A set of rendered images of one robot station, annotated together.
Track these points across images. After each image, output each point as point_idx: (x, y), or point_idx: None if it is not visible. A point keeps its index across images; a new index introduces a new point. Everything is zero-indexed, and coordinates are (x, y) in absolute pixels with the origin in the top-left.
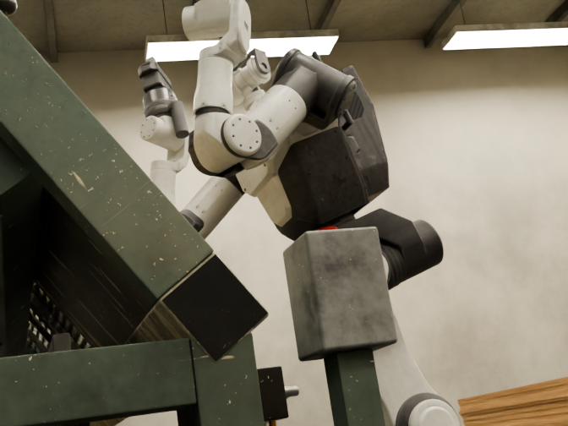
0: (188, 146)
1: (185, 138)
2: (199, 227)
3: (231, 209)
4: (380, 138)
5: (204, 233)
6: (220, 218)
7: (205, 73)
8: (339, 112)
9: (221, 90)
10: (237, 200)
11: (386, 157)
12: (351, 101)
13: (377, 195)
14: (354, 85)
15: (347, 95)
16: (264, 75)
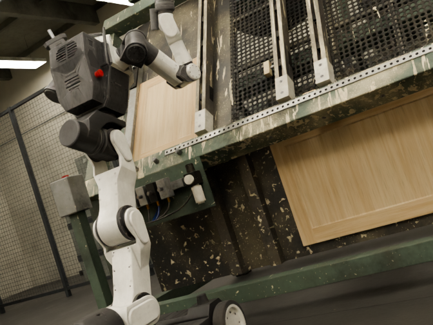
0: (162, 28)
1: (160, 24)
2: (167, 83)
3: (157, 70)
4: (55, 89)
5: (170, 83)
6: (162, 76)
7: None
8: (57, 101)
9: None
10: (152, 67)
11: (58, 99)
12: (51, 92)
13: (75, 108)
14: (45, 93)
15: (49, 98)
16: None
